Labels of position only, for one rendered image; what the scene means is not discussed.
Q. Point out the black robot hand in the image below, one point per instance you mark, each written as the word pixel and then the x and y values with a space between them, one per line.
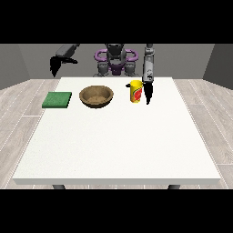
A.
pixel 148 90
pixel 56 64

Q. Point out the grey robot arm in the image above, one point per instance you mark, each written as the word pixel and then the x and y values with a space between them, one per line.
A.
pixel 66 50
pixel 148 67

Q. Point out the brown wooden bowl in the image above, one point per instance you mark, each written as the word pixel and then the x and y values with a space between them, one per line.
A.
pixel 96 96

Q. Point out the green square pad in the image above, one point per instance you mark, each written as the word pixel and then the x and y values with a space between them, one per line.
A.
pixel 57 99

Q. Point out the dark table leg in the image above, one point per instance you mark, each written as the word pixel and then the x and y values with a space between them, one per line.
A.
pixel 58 187
pixel 174 187

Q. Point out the grey robot trunk purple rings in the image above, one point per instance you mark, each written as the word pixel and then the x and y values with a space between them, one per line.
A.
pixel 115 62

